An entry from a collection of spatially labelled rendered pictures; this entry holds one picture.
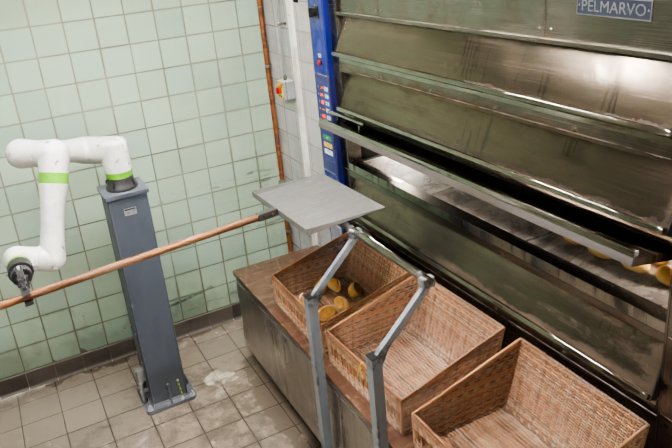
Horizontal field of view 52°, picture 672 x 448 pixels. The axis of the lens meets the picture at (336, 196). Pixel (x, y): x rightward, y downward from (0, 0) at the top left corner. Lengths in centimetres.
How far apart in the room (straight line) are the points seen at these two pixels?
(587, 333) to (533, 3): 104
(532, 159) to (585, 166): 21
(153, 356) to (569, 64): 252
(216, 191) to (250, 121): 46
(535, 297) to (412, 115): 87
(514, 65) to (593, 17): 35
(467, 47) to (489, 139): 33
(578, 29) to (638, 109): 30
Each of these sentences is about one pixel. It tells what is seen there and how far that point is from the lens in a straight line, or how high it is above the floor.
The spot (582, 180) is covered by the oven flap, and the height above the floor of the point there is 151.
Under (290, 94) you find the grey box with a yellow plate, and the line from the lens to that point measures 379.
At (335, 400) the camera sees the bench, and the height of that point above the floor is 48.
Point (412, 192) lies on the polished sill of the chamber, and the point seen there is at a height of 118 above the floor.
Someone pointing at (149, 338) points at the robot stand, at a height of 42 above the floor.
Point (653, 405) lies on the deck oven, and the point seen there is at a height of 89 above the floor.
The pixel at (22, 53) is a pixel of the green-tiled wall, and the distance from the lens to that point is 378.
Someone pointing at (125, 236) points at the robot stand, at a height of 99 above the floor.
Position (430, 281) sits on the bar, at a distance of 228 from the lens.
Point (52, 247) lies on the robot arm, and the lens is 301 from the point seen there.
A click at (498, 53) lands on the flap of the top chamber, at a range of 235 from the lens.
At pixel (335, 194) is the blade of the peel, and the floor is 118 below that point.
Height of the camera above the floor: 226
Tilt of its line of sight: 21 degrees down
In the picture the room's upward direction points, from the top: 5 degrees counter-clockwise
